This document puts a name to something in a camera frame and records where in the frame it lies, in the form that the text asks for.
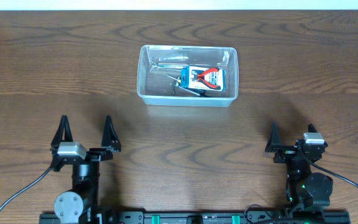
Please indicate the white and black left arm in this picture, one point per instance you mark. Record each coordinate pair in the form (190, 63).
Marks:
(80, 204)

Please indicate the screwdriver yellow collar black handle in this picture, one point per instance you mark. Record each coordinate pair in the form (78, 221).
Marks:
(177, 79)

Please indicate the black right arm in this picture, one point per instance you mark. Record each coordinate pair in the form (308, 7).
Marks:
(305, 190)

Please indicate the red handled pliers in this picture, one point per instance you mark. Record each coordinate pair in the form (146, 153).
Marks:
(208, 78)

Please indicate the clear plastic container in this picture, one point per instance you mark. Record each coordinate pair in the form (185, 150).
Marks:
(155, 88)

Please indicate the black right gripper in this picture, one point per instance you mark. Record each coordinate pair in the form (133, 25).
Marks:
(286, 152)

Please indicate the small claw hammer black handle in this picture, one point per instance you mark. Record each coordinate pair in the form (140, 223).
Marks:
(199, 93)

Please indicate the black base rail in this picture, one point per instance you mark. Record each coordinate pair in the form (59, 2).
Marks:
(250, 216)

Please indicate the silver wrench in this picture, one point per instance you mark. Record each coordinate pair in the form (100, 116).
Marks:
(156, 65)

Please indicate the blue white screwdriver box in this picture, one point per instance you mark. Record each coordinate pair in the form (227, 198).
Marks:
(188, 82)

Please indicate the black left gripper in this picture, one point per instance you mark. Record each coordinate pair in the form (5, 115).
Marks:
(92, 152)

